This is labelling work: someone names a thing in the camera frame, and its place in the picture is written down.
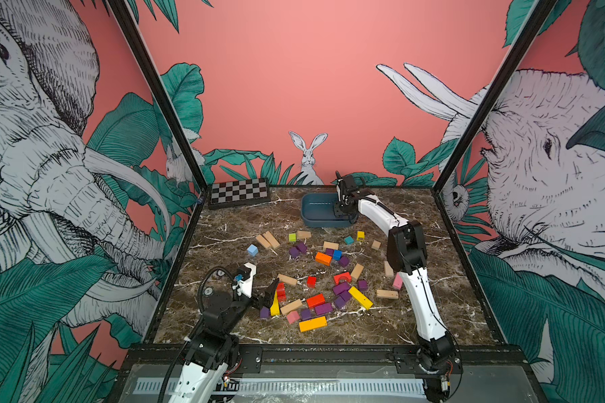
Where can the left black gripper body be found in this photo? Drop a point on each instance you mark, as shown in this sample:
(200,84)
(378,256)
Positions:
(259,302)

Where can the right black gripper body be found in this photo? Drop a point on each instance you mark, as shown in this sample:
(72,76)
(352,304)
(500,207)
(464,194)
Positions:
(340,206)

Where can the teal plastic storage bin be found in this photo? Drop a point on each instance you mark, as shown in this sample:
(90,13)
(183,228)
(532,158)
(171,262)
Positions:
(320,210)

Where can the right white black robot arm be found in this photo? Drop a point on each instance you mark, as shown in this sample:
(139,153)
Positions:
(407,256)

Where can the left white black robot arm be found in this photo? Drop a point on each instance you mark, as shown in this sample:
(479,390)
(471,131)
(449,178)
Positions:
(211,351)

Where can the purple bricks back left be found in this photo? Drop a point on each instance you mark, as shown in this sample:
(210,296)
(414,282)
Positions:
(298,250)

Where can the light blue cube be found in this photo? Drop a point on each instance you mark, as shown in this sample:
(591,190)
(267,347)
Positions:
(252,250)

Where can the natural wood brick middle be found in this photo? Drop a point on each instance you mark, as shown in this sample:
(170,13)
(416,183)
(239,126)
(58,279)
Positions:
(287,279)

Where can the red stacked brick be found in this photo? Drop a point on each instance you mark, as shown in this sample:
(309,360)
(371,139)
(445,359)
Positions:
(281,293)

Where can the upright yellow brick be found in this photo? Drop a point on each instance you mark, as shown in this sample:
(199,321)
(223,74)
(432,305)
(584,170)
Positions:
(275,308)

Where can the natural wood brick pair left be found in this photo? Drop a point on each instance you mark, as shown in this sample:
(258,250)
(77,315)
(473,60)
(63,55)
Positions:
(267,240)

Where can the natural wood brick front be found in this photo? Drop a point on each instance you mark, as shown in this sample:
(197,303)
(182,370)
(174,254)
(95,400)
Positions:
(291,307)

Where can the pink brick front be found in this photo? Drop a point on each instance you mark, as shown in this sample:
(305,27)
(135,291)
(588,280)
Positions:
(293,317)

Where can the pink brick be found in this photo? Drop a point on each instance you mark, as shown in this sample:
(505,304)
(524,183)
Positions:
(398,282)
(293,317)

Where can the small red cube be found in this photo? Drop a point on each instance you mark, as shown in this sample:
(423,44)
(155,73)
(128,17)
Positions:
(311,281)

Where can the orange brick centre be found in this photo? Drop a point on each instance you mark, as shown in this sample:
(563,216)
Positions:
(323,259)

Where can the orange red brick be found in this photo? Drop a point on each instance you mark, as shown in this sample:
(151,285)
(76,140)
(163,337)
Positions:
(315,301)

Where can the natural wood brick upright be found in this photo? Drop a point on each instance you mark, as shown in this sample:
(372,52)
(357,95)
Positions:
(356,272)

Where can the long yellow brick front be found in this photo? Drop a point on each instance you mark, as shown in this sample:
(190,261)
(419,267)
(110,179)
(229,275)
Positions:
(313,324)

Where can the red arch brick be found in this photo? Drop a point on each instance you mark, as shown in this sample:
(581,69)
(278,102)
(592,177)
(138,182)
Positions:
(342,277)

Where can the purple brick front centre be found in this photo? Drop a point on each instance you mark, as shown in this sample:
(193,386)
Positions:
(323,309)

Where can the black white checkerboard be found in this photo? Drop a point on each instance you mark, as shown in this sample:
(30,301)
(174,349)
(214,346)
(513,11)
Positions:
(239,193)

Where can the purple brick cluster centre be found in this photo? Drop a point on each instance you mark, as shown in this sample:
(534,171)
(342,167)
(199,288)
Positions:
(342,295)

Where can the pink brick right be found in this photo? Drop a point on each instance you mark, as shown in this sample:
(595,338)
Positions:
(398,282)

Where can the natural wood brick right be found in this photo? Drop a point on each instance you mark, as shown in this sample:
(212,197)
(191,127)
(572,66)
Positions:
(387,294)

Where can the angled yellow brick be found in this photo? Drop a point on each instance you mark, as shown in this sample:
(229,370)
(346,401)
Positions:
(365,302)

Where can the metal front rail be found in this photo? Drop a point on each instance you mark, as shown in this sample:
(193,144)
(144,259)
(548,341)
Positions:
(327,387)

